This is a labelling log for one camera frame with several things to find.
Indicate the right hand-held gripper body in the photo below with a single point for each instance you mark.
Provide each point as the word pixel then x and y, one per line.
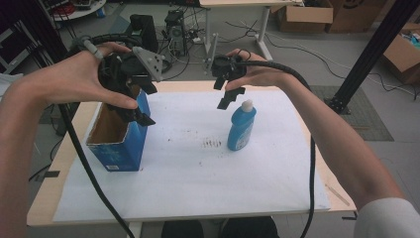
pixel 228 67

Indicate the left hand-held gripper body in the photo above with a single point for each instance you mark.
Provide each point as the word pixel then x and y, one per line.
pixel 122 69

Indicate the blue bottle with white cap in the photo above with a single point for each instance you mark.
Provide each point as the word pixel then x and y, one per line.
pixel 241 129

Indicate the person's right hand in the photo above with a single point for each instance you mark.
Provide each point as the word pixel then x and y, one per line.
pixel 264 74

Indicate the person's left hand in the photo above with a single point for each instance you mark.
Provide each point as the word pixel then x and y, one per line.
pixel 72 79

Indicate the white power strip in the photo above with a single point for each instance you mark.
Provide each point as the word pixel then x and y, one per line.
pixel 196 40

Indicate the black computer tower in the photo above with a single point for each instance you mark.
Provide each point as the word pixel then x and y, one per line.
pixel 145 29

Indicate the white desk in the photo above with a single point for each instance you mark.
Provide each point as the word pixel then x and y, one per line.
pixel 264 20

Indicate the round white table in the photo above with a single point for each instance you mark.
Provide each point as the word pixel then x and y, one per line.
pixel 82 10

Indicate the white paper sheet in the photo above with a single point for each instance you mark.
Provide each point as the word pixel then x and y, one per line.
pixel 198 181

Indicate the open brown cardboard box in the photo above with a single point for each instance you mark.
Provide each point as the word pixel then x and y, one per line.
pixel 305 16

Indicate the black metal stand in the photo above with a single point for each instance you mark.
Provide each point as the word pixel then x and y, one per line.
pixel 36 23

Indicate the black tape strip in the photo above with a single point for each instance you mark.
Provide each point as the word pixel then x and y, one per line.
pixel 52 174

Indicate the white table leg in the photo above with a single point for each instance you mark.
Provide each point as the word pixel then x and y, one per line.
pixel 134 230

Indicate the person's left leg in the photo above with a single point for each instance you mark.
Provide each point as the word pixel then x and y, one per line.
pixel 181 229

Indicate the person's leg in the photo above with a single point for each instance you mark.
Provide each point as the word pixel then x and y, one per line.
pixel 251 228
pixel 181 229

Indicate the person's right leg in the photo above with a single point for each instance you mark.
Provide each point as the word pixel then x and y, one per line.
pixel 251 228

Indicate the grey floor mat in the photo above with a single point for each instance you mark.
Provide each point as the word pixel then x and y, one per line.
pixel 366 119

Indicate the large closed cardboard box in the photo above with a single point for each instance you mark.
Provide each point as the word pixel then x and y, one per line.
pixel 355 15

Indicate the thin wooden stick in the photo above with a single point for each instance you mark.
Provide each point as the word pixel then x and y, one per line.
pixel 337 195

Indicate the cardboard box with blue contents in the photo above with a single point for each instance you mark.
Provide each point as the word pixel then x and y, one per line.
pixel 401 54

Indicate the white sleeve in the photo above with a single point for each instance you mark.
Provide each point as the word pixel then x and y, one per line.
pixel 389 219

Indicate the open-frame computer tower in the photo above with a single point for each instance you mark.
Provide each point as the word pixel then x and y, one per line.
pixel 175 31

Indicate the grey metal frame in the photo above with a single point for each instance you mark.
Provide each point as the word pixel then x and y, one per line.
pixel 10 49

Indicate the black metal post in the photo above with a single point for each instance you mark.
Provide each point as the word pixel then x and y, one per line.
pixel 369 53

